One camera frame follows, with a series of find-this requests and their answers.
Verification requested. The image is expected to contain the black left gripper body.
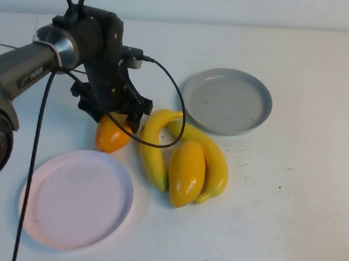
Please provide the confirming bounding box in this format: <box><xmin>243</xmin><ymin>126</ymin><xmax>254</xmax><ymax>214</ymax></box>
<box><xmin>67</xmin><ymin>42</ymin><xmax>158</xmax><ymax>127</ymax></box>

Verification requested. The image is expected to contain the orange mango with green stem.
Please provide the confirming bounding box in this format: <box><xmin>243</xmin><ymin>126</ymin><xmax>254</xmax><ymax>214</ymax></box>
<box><xmin>93</xmin><ymin>112</ymin><xmax>134</xmax><ymax>156</ymax></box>

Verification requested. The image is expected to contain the yellow banana with green tip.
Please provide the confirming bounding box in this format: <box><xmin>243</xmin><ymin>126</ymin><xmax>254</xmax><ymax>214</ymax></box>
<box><xmin>136</xmin><ymin>107</ymin><xmax>185</xmax><ymax>193</ymax></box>

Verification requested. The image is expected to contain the yellow mango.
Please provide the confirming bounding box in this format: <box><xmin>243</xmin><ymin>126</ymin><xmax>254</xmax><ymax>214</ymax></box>
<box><xmin>165</xmin><ymin>138</ymin><xmax>208</xmax><ymax>211</ymax></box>

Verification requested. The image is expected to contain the yellow banana with curved stem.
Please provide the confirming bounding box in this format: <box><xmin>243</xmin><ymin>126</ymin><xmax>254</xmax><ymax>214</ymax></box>
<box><xmin>160</xmin><ymin>118</ymin><xmax>233</xmax><ymax>207</ymax></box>

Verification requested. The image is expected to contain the pink round plate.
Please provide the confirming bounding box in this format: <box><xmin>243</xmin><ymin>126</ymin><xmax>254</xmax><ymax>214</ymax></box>
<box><xmin>16</xmin><ymin>145</ymin><xmax>137</xmax><ymax>256</ymax></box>

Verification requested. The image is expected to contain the grey round plate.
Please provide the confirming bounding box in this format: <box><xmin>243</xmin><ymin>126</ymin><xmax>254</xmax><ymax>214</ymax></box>
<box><xmin>179</xmin><ymin>64</ymin><xmax>276</xmax><ymax>140</ymax></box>

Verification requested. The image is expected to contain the white zip tie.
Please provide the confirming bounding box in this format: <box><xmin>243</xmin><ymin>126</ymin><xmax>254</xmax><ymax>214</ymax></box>
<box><xmin>31</xmin><ymin>13</ymin><xmax>67</xmax><ymax>68</ymax></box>

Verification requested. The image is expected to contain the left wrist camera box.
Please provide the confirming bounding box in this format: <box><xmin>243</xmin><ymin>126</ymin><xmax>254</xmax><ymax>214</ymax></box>
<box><xmin>120</xmin><ymin>44</ymin><xmax>145</xmax><ymax>70</ymax></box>

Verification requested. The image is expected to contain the long black camera cable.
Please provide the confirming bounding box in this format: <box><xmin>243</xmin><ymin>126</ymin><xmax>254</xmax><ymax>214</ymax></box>
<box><xmin>11</xmin><ymin>45</ymin><xmax>190</xmax><ymax>261</ymax></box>

